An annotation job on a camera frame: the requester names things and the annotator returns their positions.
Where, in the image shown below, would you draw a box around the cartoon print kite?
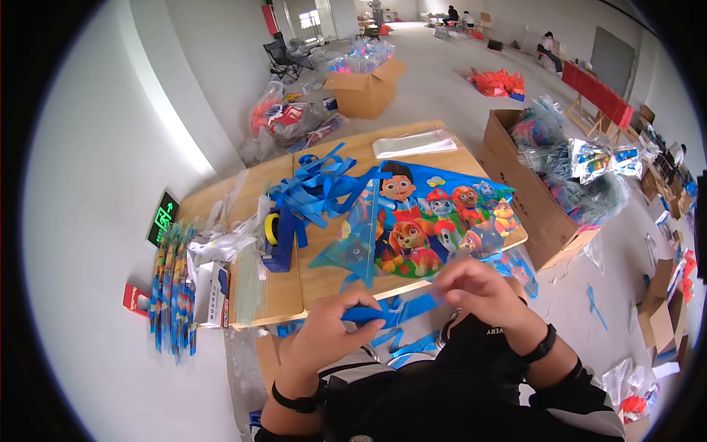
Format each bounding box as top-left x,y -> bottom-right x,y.
308,160 -> 539,300

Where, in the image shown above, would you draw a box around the pile of red bags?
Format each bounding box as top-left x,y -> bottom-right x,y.
467,67 -> 527,102

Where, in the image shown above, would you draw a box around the cardboard box with packets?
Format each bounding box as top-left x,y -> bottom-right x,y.
323,39 -> 408,119

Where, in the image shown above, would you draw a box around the pile of blue ribbons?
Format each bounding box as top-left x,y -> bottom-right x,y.
268,143 -> 388,249

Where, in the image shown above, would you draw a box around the black wrist band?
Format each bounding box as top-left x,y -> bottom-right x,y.
271,378 -> 328,414
519,323 -> 557,365

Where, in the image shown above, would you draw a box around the green exit sign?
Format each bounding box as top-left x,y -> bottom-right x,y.
146,189 -> 181,248

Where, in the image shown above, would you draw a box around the person's left index finger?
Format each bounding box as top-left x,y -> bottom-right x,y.
327,287 -> 383,319

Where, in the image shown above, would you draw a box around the grey board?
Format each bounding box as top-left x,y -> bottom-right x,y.
589,26 -> 636,101

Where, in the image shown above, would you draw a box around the wooden trestle with red goods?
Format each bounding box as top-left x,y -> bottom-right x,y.
562,61 -> 635,145

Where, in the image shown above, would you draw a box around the blue ribbon strip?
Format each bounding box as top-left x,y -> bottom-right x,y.
340,292 -> 444,330

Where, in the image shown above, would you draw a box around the row of wrapped blue kites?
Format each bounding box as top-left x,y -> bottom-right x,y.
149,221 -> 198,365

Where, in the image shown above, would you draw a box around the single blue ribbon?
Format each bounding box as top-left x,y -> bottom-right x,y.
586,284 -> 609,332

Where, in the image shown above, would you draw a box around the small open cardboard boxes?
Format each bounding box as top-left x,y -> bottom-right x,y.
637,257 -> 692,366

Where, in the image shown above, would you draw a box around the pile of packaged kites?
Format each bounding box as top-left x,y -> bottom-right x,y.
511,95 -> 645,231

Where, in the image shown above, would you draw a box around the large open cardboard box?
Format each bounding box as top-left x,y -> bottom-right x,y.
478,109 -> 603,273

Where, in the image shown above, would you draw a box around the person's left hand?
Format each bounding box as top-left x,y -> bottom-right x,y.
276,287 -> 387,397

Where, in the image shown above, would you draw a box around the person's left thumb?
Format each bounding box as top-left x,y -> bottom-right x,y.
337,318 -> 386,354

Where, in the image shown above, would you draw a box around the white carton box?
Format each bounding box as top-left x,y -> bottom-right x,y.
193,261 -> 232,329

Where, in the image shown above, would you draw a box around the black folding chair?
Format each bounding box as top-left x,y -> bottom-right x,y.
263,38 -> 314,83

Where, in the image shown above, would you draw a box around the person's right hand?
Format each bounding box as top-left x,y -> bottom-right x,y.
431,257 -> 535,333

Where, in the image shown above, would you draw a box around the heap of bagged red goods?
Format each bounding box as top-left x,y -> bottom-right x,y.
242,82 -> 349,162

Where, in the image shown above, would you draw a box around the small red box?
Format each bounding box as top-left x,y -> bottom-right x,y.
123,283 -> 151,319

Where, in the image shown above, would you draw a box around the blue tape dispenser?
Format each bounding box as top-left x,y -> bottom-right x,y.
261,207 -> 299,273

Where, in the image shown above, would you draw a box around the crumpled white plastic bags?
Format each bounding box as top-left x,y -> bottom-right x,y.
187,193 -> 275,273

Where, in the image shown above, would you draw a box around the person's body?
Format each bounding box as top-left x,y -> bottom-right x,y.
253,314 -> 627,442

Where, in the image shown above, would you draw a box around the clear packets with red toy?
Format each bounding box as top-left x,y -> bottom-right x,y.
601,357 -> 661,425

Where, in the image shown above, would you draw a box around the person's right fingers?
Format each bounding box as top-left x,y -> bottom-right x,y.
431,258 -> 482,310

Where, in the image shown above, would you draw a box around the stack of clear plastic bags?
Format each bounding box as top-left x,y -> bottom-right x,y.
372,130 -> 458,160

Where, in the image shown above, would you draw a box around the bundle of thin clear rods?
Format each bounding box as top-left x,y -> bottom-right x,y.
229,257 -> 269,328

